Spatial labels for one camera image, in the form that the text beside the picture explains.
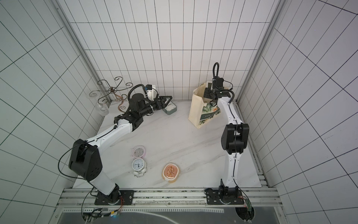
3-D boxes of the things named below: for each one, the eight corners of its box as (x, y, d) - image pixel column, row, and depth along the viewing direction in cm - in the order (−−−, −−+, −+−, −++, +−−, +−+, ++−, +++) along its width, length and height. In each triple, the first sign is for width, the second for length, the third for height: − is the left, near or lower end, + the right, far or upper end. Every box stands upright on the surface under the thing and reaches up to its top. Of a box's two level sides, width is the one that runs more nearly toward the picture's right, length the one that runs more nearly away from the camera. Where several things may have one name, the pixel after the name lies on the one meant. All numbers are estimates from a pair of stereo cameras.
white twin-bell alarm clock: (131, 177, 81) (129, 175, 77) (135, 160, 87) (133, 157, 84) (144, 177, 81) (143, 175, 77) (147, 160, 87) (146, 157, 84)
